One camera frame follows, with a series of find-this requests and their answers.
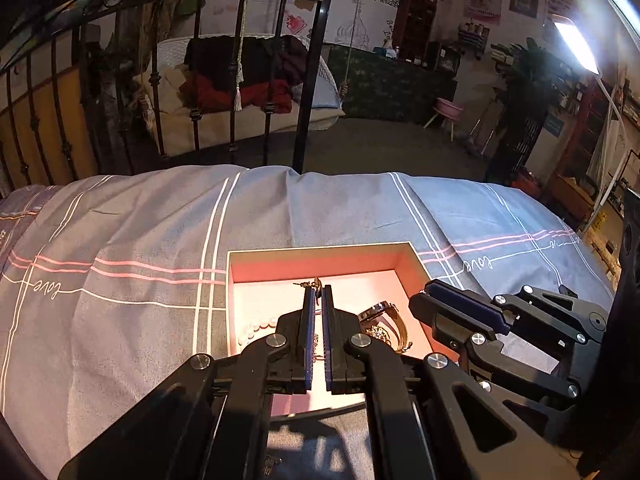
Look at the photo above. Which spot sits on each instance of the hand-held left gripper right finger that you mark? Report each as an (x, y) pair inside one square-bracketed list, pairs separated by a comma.
[(329, 335)]

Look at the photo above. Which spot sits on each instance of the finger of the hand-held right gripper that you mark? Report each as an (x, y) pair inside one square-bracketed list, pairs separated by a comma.
[(465, 302), (440, 317)]

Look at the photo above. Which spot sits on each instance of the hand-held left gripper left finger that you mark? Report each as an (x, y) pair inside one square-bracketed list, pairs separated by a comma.
[(307, 335)]

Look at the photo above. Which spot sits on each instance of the gold earring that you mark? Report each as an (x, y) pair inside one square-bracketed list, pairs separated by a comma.
[(316, 286)]

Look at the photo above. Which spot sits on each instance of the pink-lined gift box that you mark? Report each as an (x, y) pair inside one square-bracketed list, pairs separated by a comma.
[(350, 285)]

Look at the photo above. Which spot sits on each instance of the pink stool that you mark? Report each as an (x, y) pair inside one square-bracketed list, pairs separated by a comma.
[(447, 109)]

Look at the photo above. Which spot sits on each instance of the striped blue bed sheet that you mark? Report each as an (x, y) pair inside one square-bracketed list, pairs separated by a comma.
[(150, 220)]

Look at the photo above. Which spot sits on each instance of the dark potted plant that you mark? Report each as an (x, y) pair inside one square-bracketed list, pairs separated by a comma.
[(525, 100)]

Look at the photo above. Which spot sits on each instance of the green floral counter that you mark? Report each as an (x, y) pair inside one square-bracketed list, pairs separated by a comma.
[(390, 85)]

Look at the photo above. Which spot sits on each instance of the pile of dark red clothes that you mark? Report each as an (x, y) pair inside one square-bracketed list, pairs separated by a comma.
[(215, 90)]

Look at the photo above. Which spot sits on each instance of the white floor lamp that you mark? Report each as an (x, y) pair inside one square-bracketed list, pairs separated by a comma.
[(575, 42)]

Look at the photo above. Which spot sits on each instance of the dark red narrow cabinet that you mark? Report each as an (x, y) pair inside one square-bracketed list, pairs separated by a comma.
[(420, 20)]

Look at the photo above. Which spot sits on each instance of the black iron bed frame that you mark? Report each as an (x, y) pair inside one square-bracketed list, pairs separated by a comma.
[(312, 85)]

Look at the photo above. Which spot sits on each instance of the large printed wall banner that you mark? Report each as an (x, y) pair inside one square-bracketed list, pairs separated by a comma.
[(350, 5)]

